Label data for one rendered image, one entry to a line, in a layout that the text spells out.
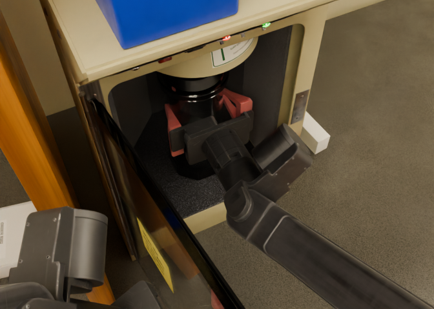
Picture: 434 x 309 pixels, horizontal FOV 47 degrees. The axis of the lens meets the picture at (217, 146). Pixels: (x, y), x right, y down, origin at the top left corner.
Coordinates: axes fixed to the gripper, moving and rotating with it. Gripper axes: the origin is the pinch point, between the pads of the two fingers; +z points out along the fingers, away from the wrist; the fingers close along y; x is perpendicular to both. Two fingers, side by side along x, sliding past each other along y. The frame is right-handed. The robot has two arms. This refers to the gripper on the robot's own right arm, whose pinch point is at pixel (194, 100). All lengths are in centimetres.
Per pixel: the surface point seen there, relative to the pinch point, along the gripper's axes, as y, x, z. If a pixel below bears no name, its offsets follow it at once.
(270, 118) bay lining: -10.7, 3.2, -6.3
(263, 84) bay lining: -10.7, -1.6, -3.0
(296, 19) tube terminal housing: -9.8, -20.3, -10.2
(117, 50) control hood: 14.2, -33.8, -20.8
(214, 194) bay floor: 0.7, 15.7, -8.6
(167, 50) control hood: 10.6, -33.3, -21.9
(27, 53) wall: 22.0, 8.3, 32.3
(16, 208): 33.4, 19.3, 6.1
